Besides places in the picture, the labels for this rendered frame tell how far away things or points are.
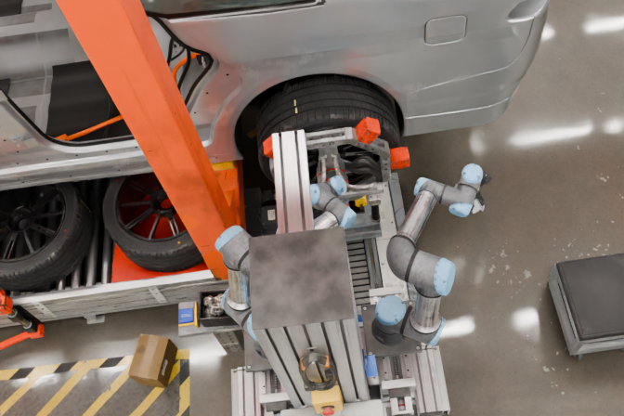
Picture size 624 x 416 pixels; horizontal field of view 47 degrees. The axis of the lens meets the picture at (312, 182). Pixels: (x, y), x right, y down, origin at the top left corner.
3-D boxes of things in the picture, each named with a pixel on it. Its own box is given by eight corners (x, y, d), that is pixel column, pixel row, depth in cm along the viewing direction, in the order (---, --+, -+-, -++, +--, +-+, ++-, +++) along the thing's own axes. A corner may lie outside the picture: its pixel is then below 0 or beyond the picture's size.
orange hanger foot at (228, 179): (242, 158, 378) (229, 121, 348) (248, 247, 351) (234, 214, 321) (212, 162, 378) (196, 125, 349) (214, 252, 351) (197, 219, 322)
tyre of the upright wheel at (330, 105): (401, 70, 319) (253, 78, 314) (409, 112, 307) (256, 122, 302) (383, 151, 375) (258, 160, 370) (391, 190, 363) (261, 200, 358)
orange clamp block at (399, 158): (387, 156, 334) (407, 153, 334) (390, 170, 330) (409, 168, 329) (387, 148, 328) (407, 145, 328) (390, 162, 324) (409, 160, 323)
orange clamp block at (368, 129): (367, 130, 314) (379, 119, 307) (370, 145, 310) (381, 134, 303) (354, 127, 311) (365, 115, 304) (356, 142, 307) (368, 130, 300)
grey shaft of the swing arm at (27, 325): (47, 326, 392) (4, 292, 349) (46, 335, 389) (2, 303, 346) (31, 328, 392) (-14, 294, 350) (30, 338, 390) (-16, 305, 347)
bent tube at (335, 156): (370, 152, 317) (370, 139, 308) (377, 189, 307) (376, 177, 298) (331, 158, 317) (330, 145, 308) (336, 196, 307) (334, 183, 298)
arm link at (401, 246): (372, 277, 245) (418, 190, 278) (402, 288, 242) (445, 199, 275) (375, 253, 237) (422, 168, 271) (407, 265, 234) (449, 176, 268)
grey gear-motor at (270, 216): (293, 210, 409) (285, 179, 379) (300, 278, 387) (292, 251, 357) (263, 214, 410) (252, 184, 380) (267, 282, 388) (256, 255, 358)
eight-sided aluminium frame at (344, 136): (389, 184, 354) (387, 120, 307) (391, 195, 350) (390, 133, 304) (280, 199, 356) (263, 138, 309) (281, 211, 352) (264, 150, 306)
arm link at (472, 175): (458, 179, 264) (465, 159, 266) (457, 188, 274) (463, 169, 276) (479, 186, 262) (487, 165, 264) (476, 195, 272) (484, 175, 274)
